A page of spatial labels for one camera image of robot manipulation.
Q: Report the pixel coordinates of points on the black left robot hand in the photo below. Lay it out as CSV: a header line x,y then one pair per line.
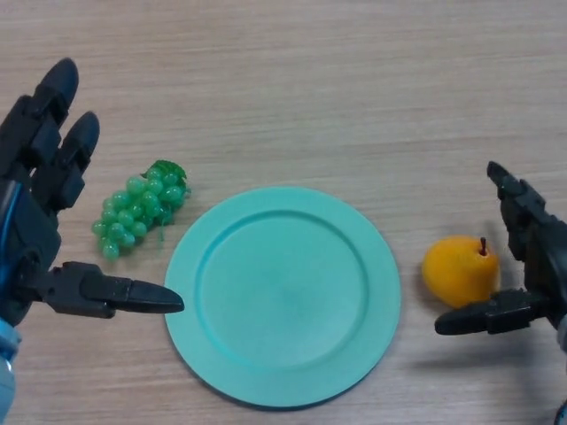
x,y
31,221

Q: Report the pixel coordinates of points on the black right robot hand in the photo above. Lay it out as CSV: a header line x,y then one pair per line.
x,y
531,265

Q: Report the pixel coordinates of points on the yellow pear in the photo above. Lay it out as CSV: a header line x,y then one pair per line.
x,y
458,270

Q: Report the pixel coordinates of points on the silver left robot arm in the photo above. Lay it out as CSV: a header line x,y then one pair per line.
x,y
6,367

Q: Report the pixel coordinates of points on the green plate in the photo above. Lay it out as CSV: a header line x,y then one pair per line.
x,y
283,296

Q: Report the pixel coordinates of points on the green grape bunch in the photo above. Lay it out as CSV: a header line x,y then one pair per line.
x,y
133,212

